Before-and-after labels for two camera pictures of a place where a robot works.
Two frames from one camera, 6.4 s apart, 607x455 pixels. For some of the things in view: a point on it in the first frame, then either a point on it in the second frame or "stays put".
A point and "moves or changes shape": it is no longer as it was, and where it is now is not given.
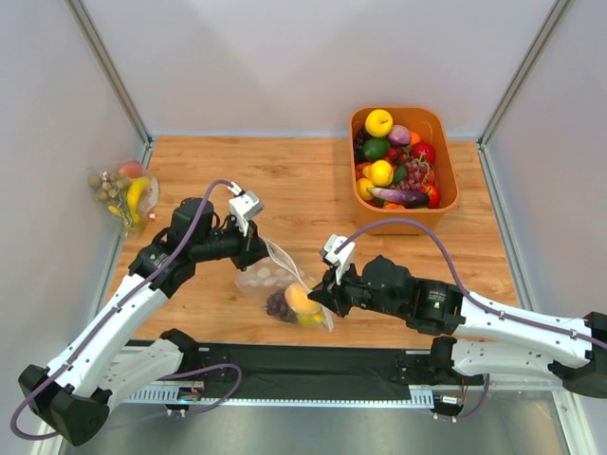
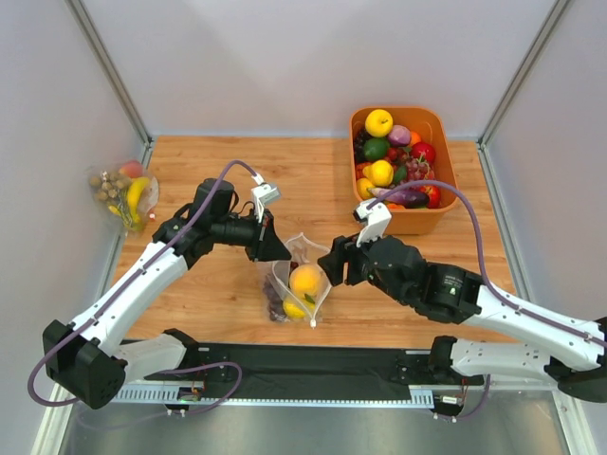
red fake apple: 425,150 stays put
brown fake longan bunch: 111,188 stays put
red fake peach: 132,169 stays put
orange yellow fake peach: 298,299 -> 307,280
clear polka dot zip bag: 278,286 moves or changes shape
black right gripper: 338,294 -> 354,264
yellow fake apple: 378,122 stays put
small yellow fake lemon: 310,318 -> 292,310
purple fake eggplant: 413,199 stays put
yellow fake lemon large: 380,172 stays put
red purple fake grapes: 417,170 stays put
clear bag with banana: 127,190 stays put
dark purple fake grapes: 277,306 moves or changes shape
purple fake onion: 398,136 stays put
